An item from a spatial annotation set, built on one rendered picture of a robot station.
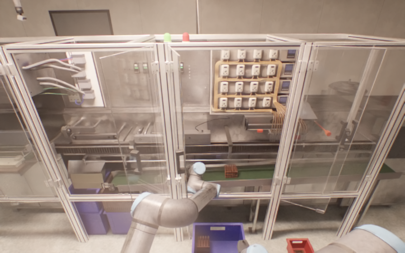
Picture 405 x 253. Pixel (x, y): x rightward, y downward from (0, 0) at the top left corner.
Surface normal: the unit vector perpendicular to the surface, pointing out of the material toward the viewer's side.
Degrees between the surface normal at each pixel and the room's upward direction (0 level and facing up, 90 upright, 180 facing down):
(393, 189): 90
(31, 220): 0
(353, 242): 25
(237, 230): 90
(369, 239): 13
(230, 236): 90
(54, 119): 90
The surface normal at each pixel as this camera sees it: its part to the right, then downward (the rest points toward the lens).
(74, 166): 0.00, -0.11
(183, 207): 0.48, -0.70
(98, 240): 0.00, -0.89
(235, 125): 0.01, 0.46
